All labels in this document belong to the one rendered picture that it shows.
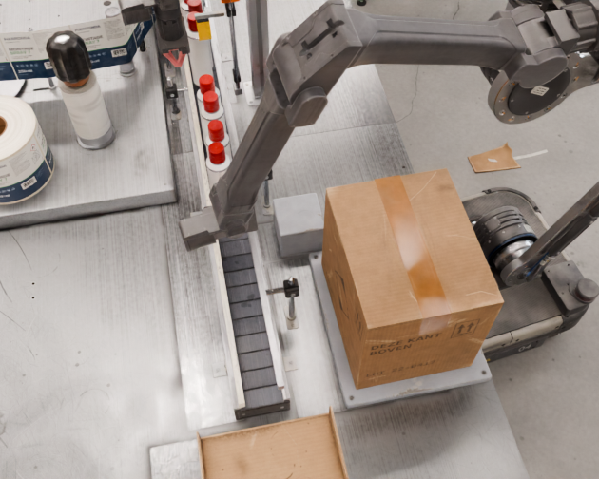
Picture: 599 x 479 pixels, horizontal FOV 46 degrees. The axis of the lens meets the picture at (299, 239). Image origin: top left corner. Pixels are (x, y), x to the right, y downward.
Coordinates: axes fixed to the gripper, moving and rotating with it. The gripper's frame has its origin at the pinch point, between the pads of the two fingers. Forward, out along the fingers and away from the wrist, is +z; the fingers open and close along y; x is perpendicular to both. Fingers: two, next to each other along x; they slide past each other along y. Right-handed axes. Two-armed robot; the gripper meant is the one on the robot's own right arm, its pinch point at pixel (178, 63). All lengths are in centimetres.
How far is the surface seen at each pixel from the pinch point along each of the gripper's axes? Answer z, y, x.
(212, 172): -1.6, 35.7, 3.5
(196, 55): 3.0, -5.2, 4.6
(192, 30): -3.8, -6.1, 4.7
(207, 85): -6.6, 15.5, 5.8
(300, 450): 19, 89, 11
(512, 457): 19, 99, 50
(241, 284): 14, 54, 6
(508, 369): 103, 52, 88
